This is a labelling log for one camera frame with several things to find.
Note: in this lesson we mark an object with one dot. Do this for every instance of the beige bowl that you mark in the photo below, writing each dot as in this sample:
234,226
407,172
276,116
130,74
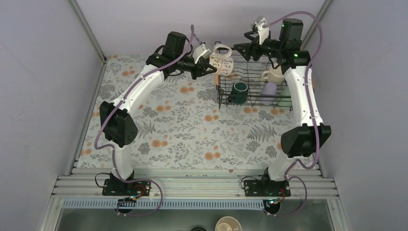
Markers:
228,223

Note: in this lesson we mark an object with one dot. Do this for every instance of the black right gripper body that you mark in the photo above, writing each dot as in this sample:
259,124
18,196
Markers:
278,46

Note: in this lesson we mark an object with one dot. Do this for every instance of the cream ribbed mug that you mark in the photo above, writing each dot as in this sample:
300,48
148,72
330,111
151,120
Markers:
273,75

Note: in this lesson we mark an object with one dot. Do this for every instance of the black wire dish rack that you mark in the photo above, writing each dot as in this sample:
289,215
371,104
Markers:
250,72

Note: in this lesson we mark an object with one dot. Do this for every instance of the aluminium rail frame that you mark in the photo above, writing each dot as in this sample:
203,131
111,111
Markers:
188,189

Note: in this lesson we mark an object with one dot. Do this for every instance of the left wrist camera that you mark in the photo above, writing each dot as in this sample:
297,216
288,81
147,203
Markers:
200,51

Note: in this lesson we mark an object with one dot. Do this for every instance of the floral table mat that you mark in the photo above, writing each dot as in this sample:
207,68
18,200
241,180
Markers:
181,125

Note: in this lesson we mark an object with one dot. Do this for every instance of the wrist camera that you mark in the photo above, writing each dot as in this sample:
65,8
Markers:
200,51
260,26

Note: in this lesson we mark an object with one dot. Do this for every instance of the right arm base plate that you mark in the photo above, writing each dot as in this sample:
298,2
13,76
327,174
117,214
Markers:
269,188

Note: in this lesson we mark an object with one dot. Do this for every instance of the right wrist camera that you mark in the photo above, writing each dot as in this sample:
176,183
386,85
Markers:
260,26

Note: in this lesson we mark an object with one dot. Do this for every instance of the lilac plastic cup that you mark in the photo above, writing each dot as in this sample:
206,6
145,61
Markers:
267,93

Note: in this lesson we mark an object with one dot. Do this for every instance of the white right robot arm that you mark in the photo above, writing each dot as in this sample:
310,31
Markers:
301,145

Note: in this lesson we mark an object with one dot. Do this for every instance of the white patterned mug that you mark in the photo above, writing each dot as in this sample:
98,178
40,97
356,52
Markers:
223,62

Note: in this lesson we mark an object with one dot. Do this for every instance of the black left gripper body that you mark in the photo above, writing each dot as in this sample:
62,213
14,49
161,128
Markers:
194,73

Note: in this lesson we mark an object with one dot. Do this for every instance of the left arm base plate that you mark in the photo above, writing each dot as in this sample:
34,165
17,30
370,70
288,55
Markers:
119,188

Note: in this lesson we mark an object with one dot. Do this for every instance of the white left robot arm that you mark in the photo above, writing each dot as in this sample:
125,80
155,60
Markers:
118,128

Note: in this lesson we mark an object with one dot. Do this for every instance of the dark green mug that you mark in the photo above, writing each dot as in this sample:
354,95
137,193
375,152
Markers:
239,93

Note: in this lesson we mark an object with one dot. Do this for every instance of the mint green plastic cup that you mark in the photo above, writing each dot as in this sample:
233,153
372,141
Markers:
285,95

